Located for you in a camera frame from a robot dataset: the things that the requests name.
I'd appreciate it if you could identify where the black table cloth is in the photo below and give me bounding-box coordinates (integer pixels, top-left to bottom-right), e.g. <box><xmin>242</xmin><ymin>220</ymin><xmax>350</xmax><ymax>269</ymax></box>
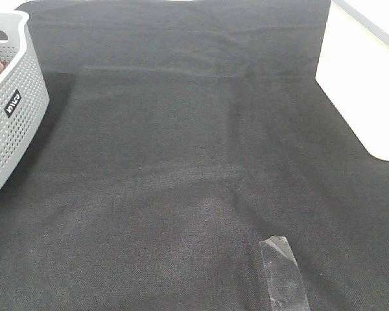
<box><xmin>0</xmin><ymin>1</ymin><xmax>389</xmax><ymax>310</ymax></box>

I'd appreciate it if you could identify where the clear tape strip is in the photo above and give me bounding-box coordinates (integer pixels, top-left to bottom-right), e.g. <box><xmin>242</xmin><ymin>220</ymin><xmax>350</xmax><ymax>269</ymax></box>
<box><xmin>259</xmin><ymin>236</ymin><xmax>310</xmax><ymax>311</ymax></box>

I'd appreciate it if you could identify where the grey perforated laundry basket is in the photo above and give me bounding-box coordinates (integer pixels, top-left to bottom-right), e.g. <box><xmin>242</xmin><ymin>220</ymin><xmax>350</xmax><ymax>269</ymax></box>
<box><xmin>0</xmin><ymin>10</ymin><xmax>49</xmax><ymax>190</ymax></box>

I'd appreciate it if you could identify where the white storage box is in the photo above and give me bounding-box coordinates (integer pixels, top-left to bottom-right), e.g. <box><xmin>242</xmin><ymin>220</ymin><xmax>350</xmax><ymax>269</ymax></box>
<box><xmin>315</xmin><ymin>1</ymin><xmax>389</xmax><ymax>161</ymax></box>

